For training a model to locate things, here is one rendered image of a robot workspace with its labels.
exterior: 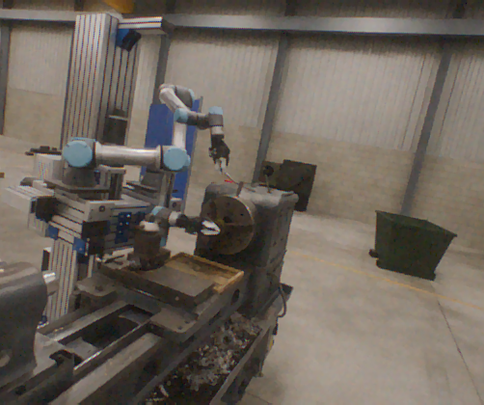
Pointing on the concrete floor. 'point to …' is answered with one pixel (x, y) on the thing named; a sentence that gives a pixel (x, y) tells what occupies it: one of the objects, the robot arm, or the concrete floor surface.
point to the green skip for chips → (409, 245)
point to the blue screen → (157, 125)
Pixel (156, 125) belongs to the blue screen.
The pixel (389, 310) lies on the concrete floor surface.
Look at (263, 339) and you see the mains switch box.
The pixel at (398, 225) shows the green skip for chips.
